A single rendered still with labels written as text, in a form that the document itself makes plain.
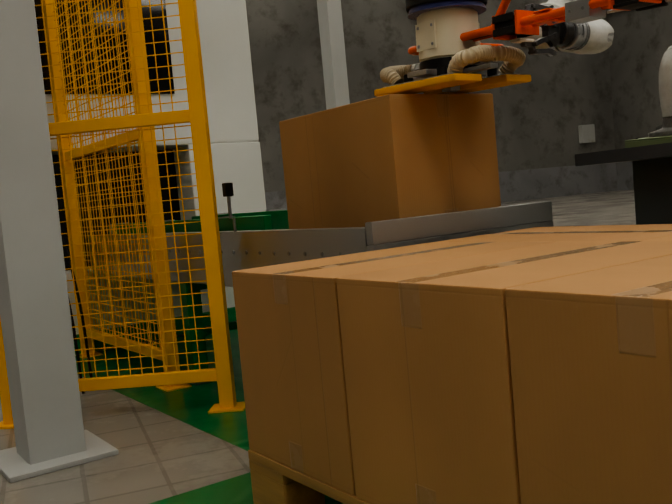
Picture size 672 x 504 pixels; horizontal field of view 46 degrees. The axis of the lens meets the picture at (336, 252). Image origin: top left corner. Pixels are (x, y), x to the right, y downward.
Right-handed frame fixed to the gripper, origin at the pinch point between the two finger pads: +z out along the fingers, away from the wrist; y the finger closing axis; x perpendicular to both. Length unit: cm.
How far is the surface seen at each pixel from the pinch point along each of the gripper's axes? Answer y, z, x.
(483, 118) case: 20.4, -13.8, 24.9
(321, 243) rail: 52, 35, 47
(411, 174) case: 35.3, 15.6, 28.3
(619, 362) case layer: 61, 93, -76
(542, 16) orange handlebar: 0.6, 9.0, -12.9
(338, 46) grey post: -60, -191, 282
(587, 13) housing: 3.0, 10.5, -25.8
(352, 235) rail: 50, 37, 32
